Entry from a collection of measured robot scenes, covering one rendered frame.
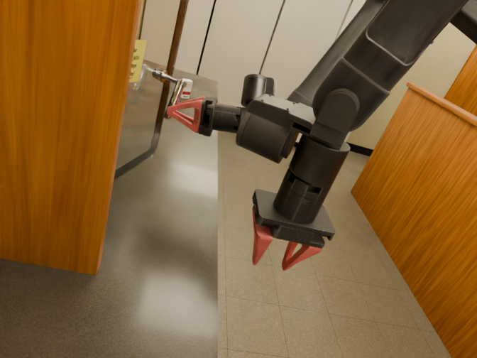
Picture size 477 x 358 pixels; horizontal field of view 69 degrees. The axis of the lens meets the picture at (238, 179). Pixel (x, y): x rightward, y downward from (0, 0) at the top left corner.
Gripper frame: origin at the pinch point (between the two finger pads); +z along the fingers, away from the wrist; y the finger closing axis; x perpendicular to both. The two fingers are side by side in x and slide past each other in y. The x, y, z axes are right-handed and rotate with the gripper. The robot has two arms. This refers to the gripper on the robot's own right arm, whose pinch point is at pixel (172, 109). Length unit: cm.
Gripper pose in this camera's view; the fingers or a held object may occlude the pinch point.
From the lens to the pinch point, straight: 76.4
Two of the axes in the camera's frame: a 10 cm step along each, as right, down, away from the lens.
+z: -9.9, -1.5, -0.4
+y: -0.2, 3.8, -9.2
